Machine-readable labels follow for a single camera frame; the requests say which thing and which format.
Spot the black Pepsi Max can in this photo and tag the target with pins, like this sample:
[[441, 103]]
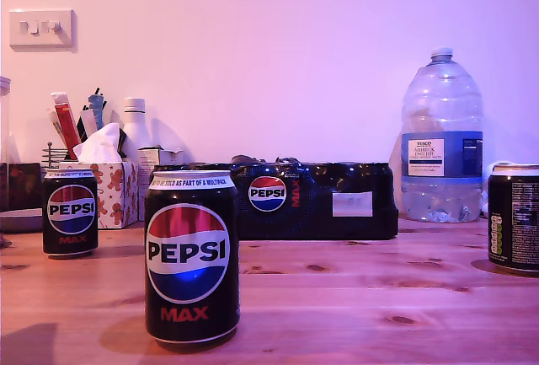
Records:
[[191, 221], [518, 221], [70, 213]]

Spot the black Pepsi Max multipack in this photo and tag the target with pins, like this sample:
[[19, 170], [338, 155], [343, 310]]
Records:
[[320, 209]]

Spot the small cardboard box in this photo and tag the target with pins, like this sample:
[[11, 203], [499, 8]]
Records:
[[170, 156]]

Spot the white printed carton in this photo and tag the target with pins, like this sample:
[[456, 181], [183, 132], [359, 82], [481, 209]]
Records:
[[147, 158]]

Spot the white bottle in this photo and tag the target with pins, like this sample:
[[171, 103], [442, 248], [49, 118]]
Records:
[[135, 122]]

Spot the gingerbread print tissue box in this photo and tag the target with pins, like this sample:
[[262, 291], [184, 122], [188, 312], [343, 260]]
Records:
[[118, 188]]

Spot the white tissue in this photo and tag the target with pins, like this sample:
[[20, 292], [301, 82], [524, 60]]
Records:
[[101, 143]]

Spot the large clear water bottle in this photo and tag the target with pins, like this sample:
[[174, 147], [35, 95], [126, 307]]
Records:
[[442, 129]]

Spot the blue sachet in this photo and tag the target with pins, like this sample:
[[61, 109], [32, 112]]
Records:
[[97, 108]]

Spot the white sachet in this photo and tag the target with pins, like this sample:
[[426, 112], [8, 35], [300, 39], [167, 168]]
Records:
[[88, 122]]

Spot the beige sachet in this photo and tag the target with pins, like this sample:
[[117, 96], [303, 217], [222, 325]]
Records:
[[57, 127]]

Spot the dark wooden box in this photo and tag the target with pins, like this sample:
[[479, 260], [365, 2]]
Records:
[[25, 186]]

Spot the white wall switch plate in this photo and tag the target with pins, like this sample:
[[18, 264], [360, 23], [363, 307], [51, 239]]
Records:
[[42, 30]]

